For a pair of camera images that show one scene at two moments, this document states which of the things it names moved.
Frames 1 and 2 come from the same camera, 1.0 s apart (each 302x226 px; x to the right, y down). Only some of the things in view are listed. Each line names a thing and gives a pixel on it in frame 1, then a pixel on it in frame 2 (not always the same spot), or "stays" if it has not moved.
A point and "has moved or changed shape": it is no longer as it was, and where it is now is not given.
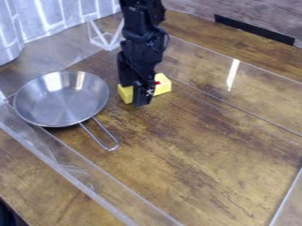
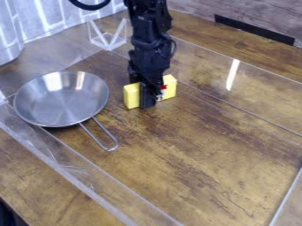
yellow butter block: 125,91 has moved or changed shape
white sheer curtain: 29,19 stays
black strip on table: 254,30 stays
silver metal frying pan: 61,99 stays
